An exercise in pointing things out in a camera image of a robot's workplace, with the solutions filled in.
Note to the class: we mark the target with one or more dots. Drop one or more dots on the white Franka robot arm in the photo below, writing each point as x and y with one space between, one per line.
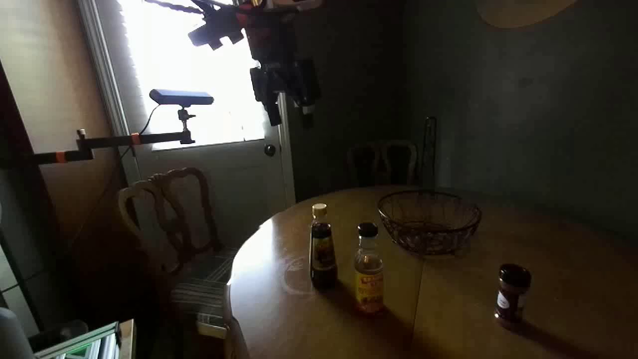
266 32

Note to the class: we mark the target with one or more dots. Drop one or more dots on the dark sauce bottle, pale cap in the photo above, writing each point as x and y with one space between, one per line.
324 251

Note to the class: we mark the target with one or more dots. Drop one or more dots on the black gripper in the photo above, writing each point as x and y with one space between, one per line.
288 75

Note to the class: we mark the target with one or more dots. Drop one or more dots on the white door with window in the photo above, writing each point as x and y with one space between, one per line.
221 171

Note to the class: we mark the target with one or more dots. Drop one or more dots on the dark wooden chair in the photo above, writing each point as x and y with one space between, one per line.
386 161

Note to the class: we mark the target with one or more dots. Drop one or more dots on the cardboard box with papers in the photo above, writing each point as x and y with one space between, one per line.
87 339

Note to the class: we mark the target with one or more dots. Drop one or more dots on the blue stereo camera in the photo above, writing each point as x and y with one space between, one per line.
181 97

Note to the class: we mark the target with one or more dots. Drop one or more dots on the yellow round wall object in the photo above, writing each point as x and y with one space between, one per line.
522 10

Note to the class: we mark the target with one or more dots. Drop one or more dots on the dark tall cabinet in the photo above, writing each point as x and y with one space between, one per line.
27 219

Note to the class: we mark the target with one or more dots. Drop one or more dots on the carved wooden chair, striped cushion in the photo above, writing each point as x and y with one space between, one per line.
181 225

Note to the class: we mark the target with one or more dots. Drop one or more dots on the bottle with yellow label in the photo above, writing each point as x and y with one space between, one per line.
368 275

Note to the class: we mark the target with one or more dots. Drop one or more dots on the round door knob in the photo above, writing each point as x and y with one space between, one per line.
270 149

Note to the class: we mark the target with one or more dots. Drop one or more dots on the dark spice jar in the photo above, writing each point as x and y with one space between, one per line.
512 291

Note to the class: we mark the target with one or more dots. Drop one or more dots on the black camera boom stand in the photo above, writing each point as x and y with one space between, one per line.
113 139

